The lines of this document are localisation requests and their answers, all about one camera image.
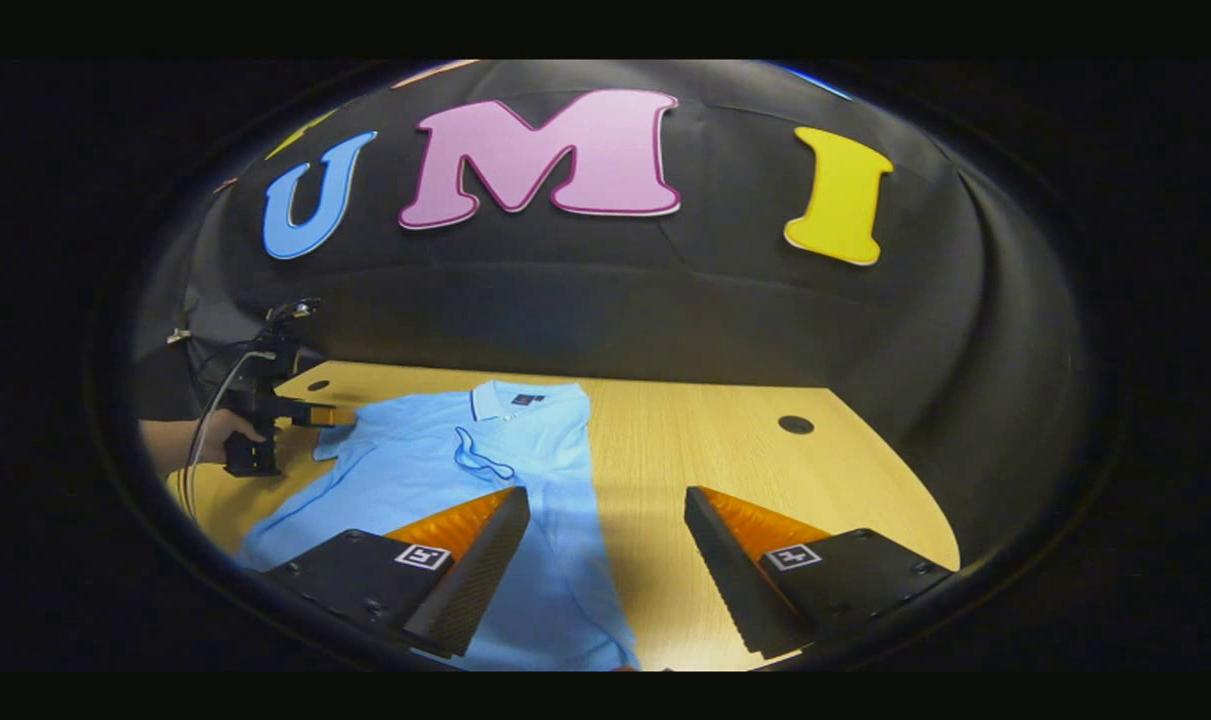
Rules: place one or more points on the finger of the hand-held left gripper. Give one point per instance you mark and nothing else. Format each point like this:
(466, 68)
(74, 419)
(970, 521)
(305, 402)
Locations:
(325, 414)

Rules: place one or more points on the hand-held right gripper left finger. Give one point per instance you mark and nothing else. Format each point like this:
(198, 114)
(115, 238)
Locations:
(485, 570)

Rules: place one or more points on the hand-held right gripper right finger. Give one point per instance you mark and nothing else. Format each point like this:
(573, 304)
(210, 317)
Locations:
(727, 570)

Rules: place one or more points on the light blue T-shirt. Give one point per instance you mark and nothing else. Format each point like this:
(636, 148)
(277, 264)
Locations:
(415, 470)

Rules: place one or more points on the black backdrop cloth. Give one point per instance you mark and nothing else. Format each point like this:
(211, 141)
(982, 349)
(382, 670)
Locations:
(665, 300)

